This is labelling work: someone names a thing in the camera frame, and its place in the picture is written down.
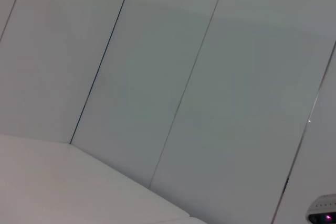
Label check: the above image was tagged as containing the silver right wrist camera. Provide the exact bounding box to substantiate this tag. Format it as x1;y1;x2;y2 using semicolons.
306;194;336;224

